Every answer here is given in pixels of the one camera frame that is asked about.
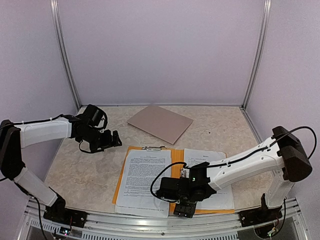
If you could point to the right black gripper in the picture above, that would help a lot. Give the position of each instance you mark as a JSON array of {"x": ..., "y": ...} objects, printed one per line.
[{"x": 187, "y": 211}]

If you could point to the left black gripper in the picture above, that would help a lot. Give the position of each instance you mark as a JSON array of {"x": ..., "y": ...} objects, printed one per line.
[{"x": 108, "y": 142}]

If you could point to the white printed sheet dense text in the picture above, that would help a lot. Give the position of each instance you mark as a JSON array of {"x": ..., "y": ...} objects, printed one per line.
[{"x": 134, "y": 196}]

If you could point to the pink-brown file folder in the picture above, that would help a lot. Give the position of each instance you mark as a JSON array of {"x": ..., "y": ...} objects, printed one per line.
[{"x": 161, "y": 123}]

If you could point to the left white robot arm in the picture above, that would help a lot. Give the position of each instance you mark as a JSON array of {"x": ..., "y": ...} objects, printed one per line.
[{"x": 24, "y": 148}]

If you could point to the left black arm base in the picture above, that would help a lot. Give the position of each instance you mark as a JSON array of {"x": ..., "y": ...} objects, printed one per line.
[{"x": 58, "y": 213}]

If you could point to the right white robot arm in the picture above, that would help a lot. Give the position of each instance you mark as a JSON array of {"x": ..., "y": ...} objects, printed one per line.
[{"x": 283, "y": 152}]

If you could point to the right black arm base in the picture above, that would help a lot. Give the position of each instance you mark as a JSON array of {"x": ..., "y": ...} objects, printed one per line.
[{"x": 259, "y": 215}]

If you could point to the orange folder edge clip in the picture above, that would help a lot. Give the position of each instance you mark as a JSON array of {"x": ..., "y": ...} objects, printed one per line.
[{"x": 153, "y": 148}]

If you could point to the orange folder centre clip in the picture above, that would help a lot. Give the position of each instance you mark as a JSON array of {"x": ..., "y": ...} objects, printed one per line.
[{"x": 183, "y": 173}]

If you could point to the left aluminium frame post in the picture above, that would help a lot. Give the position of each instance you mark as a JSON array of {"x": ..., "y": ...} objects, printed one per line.
[{"x": 54, "y": 5}]

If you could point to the aluminium frame post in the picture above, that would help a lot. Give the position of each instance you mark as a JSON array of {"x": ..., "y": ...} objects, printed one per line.
[
  {"x": 54, "y": 5},
  {"x": 258, "y": 53}
]

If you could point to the right aluminium frame post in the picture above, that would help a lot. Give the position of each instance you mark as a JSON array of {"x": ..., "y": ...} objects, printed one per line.
[{"x": 258, "y": 53}]

